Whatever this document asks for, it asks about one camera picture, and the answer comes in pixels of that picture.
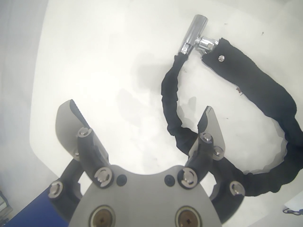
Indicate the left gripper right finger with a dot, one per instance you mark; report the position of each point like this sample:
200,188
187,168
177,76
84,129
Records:
201,157

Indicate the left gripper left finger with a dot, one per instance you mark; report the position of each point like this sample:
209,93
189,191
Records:
91,153

